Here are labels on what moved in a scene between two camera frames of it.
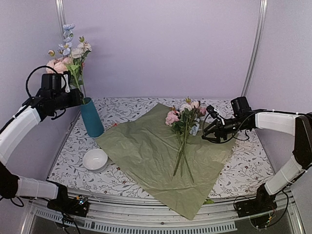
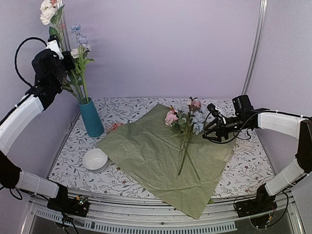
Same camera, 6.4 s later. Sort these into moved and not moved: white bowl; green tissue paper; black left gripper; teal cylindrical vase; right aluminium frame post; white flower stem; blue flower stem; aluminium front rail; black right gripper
Moved: white flower stem; blue flower stem; black left gripper
Not moved: teal cylindrical vase; green tissue paper; white bowl; black right gripper; right aluminium frame post; aluminium front rail
